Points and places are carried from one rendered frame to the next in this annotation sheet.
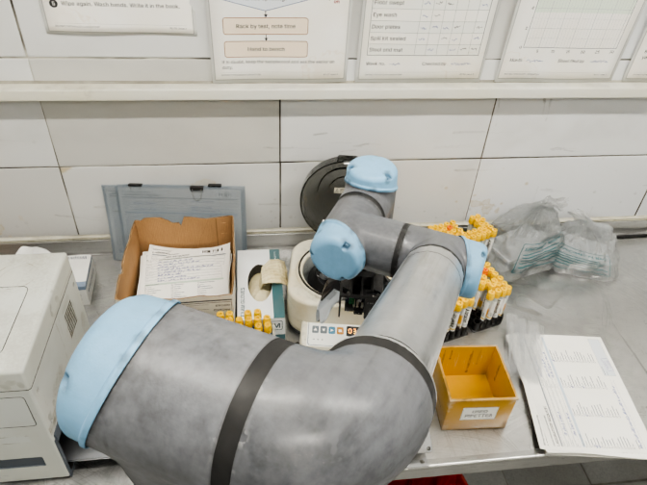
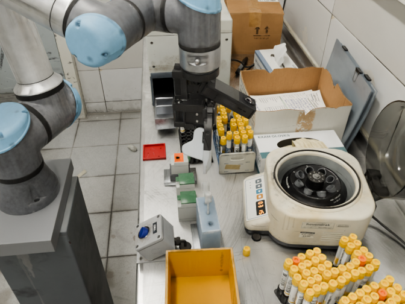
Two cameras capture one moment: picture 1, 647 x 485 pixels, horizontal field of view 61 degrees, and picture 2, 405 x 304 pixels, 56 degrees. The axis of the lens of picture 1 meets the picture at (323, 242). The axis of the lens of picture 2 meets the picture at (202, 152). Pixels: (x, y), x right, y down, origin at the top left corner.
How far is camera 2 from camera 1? 1.04 m
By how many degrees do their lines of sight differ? 69
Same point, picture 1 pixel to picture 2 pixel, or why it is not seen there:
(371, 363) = not seen: outside the picture
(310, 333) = (254, 179)
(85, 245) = not seen: hidden behind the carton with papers
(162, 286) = (280, 102)
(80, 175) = (334, 25)
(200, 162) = (375, 54)
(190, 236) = (332, 101)
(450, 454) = (145, 281)
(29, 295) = not seen: hidden behind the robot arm
